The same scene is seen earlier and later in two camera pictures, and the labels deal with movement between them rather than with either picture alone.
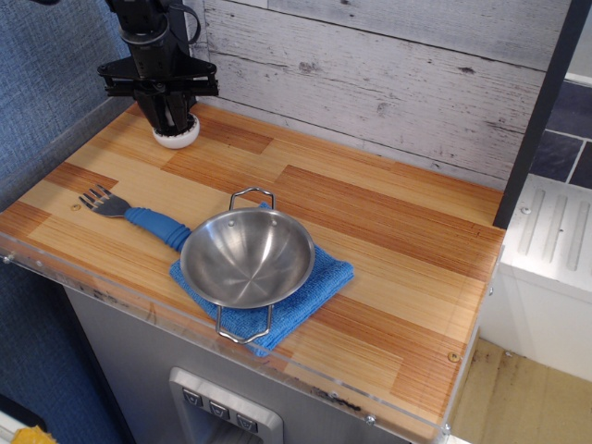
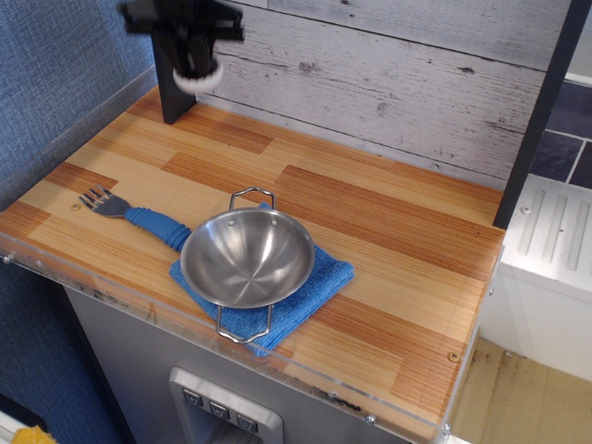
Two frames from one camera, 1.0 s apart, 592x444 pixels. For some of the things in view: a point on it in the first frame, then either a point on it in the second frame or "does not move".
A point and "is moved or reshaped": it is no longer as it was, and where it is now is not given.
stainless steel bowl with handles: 245,259 does not move
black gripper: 163,68 → 176,20
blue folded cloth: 252,327 does not move
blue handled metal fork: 107,204 does not move
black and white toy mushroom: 175,138 is moved or reshaped
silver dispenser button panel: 211,413 does not move
